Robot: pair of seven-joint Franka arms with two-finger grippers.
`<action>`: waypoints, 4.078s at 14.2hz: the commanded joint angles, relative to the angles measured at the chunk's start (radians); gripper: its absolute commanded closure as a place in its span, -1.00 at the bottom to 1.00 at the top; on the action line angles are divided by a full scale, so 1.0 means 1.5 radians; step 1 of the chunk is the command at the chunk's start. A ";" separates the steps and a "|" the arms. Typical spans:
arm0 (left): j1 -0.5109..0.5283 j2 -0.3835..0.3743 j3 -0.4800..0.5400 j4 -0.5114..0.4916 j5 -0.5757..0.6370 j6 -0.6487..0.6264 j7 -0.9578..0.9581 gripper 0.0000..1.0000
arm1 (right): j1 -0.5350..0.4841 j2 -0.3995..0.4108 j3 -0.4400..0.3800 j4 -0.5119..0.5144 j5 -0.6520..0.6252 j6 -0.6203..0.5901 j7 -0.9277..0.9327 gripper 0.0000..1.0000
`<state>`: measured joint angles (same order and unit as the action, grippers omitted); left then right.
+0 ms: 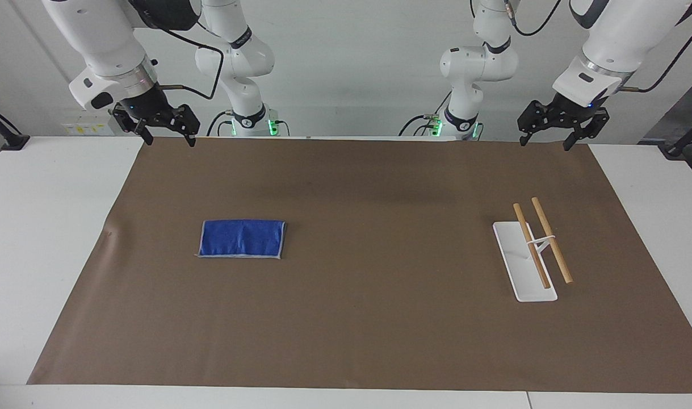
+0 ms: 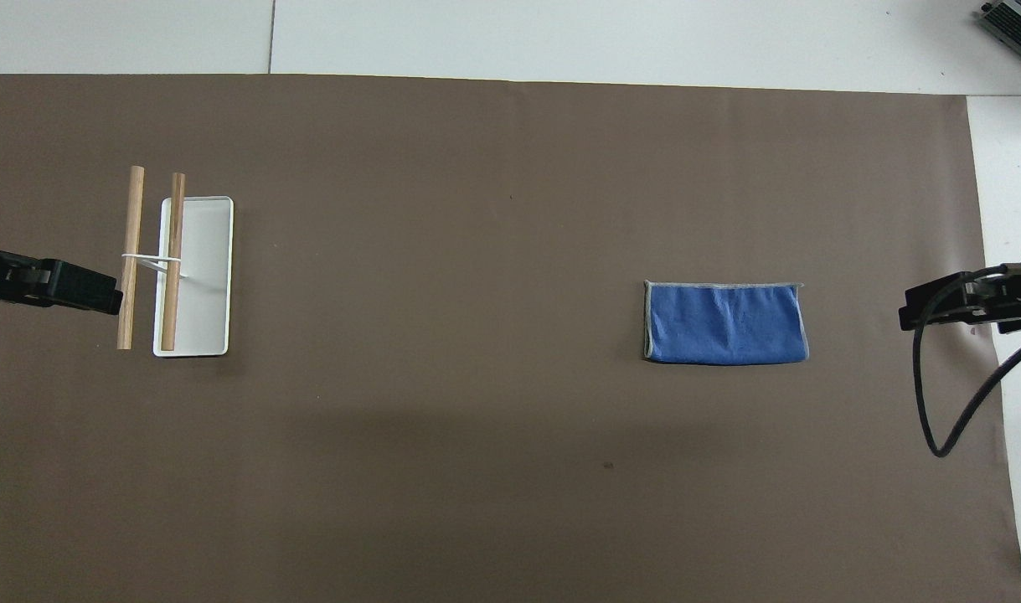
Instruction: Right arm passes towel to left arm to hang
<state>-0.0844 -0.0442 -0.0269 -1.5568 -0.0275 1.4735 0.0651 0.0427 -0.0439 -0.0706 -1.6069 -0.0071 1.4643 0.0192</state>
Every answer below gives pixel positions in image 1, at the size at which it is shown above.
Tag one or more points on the blue towel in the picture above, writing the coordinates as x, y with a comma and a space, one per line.
240, 238

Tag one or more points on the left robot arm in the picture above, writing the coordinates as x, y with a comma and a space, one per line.
612, 40

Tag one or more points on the white rack with wooden bars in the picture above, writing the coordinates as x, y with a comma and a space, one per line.
524, 267

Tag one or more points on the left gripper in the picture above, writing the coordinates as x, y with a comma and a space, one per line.
575, 109

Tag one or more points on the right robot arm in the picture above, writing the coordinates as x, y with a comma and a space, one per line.
104, 40

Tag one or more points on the black stand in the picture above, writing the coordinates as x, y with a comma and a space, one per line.
683, 145
11, 139

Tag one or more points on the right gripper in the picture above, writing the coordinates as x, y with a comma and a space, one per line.
152, 107

